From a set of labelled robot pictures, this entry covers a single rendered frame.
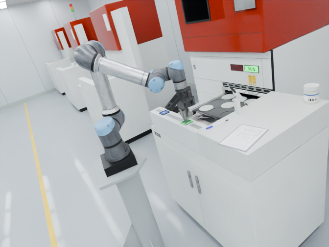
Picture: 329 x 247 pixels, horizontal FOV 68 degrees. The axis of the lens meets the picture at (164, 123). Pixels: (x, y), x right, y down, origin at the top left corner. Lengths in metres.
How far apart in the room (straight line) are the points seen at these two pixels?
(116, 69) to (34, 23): 7.97
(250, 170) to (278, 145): 0.19
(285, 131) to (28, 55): 8.49
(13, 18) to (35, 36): 0.71
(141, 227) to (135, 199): 0.24
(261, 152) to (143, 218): 0.92
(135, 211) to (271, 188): 0.84
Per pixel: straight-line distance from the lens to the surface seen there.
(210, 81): 2.10
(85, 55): 1.27
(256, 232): 1.41
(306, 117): 1.37
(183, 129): 1.42
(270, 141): 1.18
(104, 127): 1.37
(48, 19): 9.19
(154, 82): 1.19
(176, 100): 1.35
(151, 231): 1.81
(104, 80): 1.43
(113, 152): 1.42
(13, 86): 9.15
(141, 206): 1.65
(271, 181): 1.31
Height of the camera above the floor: 1.59
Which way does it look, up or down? 25 degrees down
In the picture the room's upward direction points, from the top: 15 degrees counter-clockwise
